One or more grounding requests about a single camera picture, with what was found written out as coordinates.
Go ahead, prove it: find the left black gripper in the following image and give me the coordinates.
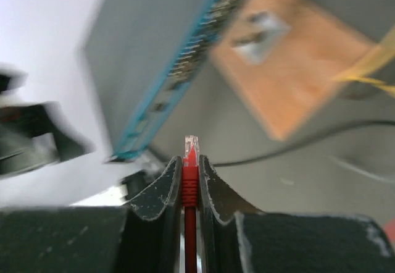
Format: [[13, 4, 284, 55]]
[[0, 69, 96, 175]]

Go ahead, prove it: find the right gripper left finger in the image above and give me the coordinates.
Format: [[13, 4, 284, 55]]
[[1, 156, 183, 272]]

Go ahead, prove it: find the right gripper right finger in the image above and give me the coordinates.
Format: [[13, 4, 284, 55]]
[[199, 155, 394, 272]]

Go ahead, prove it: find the red ethernet cable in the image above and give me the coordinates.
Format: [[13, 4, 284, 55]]
[[179, 134, 201, 273]]

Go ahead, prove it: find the grey ethernet cable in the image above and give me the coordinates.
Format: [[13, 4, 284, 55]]
[[326, 155, 395, 184]]

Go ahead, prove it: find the wooden support block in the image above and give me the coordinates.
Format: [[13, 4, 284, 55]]
[[211, 0, 373, 140]]

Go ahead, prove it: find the dark grey network switch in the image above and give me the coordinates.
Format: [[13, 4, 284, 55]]
[[83, 0, 244, 162]]

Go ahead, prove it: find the long black ethernet cable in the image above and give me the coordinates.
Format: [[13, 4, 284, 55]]
[[212, 119, 395, 166]]

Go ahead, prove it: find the yellow ethernet cable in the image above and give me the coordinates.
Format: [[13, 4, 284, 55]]
[[333, 25, 395, 96]]

